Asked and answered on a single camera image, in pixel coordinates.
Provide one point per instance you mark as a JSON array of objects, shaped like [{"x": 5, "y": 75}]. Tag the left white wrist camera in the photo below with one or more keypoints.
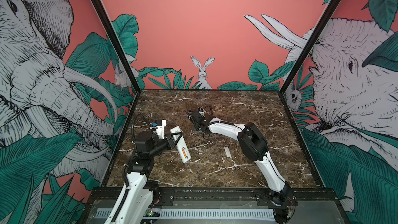
[{"x": 157, "y": 127}]

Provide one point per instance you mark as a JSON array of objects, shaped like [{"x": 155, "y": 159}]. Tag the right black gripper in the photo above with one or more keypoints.
[{"x": 196, "y": 126}]

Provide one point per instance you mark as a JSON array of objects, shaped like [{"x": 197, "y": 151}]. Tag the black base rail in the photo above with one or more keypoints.
[{"x": 261, "y": 196}]

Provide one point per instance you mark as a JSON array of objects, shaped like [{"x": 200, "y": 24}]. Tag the white remote control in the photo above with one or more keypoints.
[{"x": 181, "y": 144}]

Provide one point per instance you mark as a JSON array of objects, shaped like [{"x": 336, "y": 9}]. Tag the black frame post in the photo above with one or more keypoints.
[
  {"x": 110, "y": 31},
  {"x": 326, "y": 15}
]

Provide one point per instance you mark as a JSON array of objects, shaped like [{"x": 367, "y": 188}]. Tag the right black frame post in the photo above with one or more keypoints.
[{"x": 326, "y": 15}]

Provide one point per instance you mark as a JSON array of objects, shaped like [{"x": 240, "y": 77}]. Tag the white slotted cable duct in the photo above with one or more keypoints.
[{"x": 186, "y": 213}]

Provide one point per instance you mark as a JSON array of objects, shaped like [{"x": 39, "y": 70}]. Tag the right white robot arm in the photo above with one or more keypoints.
[{"x": 254, "y": 146}]

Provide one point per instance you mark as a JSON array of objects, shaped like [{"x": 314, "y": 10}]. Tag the small green circuit board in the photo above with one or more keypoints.
[{"x": 152, "y": 213}]

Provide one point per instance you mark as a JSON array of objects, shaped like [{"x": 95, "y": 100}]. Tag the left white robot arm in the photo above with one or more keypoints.
[{"x": 138, "y": 193}]

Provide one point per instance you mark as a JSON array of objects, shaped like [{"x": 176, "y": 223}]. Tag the white battery cover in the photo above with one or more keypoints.
[{"x": 227, "y": 151}]

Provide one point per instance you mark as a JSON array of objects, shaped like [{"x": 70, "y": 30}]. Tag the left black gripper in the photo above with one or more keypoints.
[{"x": 172, "y": 143}]

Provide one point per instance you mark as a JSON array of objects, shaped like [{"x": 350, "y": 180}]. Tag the left black frame post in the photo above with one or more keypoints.
[{"x": 110, "y": 31}]

